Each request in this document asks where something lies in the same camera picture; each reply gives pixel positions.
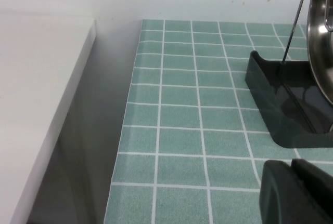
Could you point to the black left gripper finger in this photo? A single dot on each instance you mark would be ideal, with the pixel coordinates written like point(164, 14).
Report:
point(294, 198)

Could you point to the stainless steel pot lid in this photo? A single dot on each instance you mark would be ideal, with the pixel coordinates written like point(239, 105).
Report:
point(321, 52)

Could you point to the green white checkered tablecloth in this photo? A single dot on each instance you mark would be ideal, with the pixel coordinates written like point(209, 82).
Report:
point(182, 117)

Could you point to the white side counter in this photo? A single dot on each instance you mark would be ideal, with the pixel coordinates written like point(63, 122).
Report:
point(33, 78)

